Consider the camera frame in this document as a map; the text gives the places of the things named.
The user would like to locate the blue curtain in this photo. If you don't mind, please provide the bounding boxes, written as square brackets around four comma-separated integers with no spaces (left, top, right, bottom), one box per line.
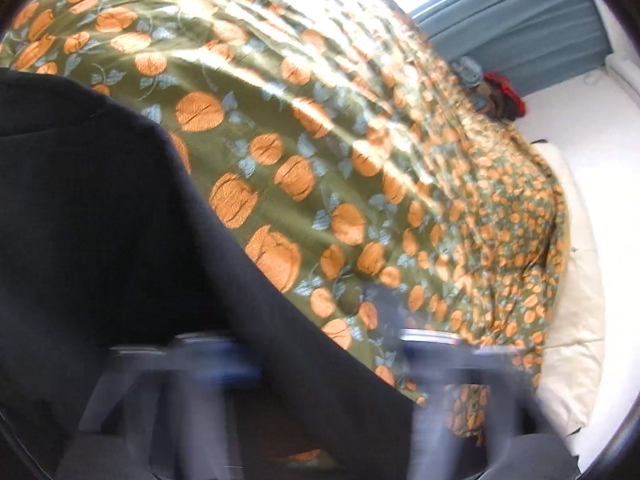
[409,0,614,95]

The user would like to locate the black pants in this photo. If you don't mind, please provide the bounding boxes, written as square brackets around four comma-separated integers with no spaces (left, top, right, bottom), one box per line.
[0,67,427,480]

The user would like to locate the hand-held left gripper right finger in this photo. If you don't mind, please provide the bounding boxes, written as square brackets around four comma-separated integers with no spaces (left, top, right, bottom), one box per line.
[399,327,557,480]

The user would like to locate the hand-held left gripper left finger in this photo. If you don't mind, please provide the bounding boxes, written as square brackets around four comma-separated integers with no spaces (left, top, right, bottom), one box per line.
[60,332,262,480]

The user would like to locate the red and blue clothes pile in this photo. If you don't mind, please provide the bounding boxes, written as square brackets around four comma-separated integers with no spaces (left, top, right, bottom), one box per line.
[449,55,529,122]

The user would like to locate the green pumpkin-print quilt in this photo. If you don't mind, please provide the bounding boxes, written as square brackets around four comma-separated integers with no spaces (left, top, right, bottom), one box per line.
[0,0,574,467]

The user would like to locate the cream pillow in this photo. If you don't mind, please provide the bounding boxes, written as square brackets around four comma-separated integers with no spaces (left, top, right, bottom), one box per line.
[531,142,610,433]

